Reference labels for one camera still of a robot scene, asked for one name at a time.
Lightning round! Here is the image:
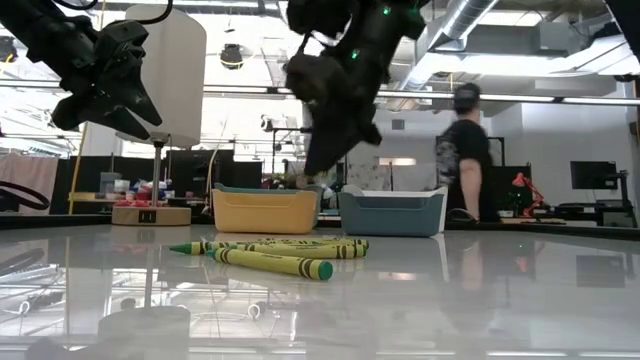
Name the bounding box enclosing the black monitor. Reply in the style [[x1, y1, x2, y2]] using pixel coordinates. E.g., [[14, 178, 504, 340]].
[[570, 160, 619, 191]]

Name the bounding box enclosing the red desk lamp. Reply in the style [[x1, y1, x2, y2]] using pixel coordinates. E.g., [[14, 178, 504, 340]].
[[512, 173, 549, 219]]

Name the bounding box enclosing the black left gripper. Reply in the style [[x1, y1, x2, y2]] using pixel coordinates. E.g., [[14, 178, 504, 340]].
[[51, 29, 164, 142]]

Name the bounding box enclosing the white table lamp wooden base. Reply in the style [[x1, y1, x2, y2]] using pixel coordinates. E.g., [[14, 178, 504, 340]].
[[111, 4, 208, 227]]

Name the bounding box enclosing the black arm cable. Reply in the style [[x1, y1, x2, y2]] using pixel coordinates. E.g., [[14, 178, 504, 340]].
[[134, 0, 174, 26]]

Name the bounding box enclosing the person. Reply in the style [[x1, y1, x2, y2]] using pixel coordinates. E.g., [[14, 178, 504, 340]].
[[436, 82, 501, 224]]

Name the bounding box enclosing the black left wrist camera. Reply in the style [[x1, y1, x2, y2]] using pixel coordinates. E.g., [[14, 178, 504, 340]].
[[97, 20, 150, 57]]

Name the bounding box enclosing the black frame stand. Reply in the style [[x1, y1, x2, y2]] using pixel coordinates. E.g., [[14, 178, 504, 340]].
[[271, 126, 314, 176]]

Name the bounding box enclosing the yellow plastic bin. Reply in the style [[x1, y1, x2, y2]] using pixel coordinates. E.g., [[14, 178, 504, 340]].
[[211, 188, 320, 235]]

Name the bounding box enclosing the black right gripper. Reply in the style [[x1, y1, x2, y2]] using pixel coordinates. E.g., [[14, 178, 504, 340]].
[[284, 44, 392, 177]]

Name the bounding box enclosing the black ceiling dome camera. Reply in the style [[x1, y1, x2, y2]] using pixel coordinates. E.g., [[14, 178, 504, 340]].
[[219, 43, 245, 70]]

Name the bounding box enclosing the silver ventilation duct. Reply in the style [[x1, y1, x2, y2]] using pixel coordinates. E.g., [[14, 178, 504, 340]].
[[399, 0, 501, 94]]

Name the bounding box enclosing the teal plastic bin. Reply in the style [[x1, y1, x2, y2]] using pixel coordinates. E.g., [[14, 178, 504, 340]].
[[214, 182, 325, 229]]

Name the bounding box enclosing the black desk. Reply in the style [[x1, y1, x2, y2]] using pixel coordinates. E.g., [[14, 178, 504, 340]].
[[547, 198, 639, 229]]

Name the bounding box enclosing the pale fabric panel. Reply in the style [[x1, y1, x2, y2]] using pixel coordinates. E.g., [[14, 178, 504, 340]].
[[0, 152, 60, 216]]

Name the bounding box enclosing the black curved cable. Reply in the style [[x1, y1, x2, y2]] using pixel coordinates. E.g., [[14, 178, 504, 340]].
[[0, 180, 51, 211]]

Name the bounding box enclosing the yellow cable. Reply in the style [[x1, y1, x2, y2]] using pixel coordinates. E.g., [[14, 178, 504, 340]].
[[67, 122, 90, 216]]

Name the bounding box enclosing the white plastic bin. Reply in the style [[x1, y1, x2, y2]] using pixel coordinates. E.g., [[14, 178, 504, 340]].
[[342, 184, 449, 234]]

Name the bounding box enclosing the pink crumpled object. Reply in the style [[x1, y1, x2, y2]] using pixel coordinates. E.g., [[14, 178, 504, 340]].
[[114, 199, 166, 208]]

